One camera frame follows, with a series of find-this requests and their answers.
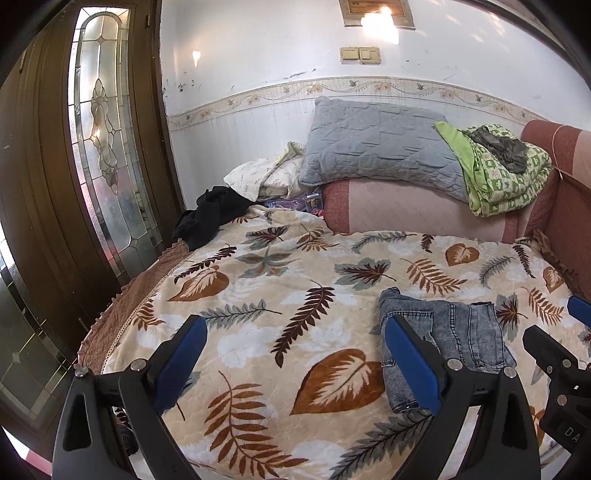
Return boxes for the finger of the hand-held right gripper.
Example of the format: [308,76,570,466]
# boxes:
[523,324,578,377]
[567,295,591,325]

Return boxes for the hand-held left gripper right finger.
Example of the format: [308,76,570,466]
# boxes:
[385,313,542,480]

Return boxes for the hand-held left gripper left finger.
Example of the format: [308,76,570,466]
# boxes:
[50,315,209,480]

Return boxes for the blue denim pants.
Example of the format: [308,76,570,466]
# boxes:
[379,287,518,414]

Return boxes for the brown quilted bedspread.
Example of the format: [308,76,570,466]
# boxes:
[76,242,190,384]

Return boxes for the leaf print blanket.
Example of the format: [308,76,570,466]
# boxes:
[99,203,591,480]

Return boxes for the green patterned blanket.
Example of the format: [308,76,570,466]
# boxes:
[433,121,552,217]

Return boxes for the black cloth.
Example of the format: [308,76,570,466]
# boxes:
[173,187,257,252]

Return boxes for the wooden stained glass door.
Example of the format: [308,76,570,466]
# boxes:
[0,222,121,457]
[18,0,190,287]

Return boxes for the dark grey cloth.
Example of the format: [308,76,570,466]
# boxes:
[466,126,529,174]

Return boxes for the purple plastic bag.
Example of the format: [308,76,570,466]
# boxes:
[265,194,326,217]

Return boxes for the white printed pillow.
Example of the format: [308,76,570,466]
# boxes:
[224,142,308,201]

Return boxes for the grey quilted pillow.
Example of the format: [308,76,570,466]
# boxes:
[299,96,472,204]

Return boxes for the thin beige cord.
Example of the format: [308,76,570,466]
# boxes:
[551,124,568,182]

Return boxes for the framed wall picture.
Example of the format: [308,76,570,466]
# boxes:
[339,0,413,30]

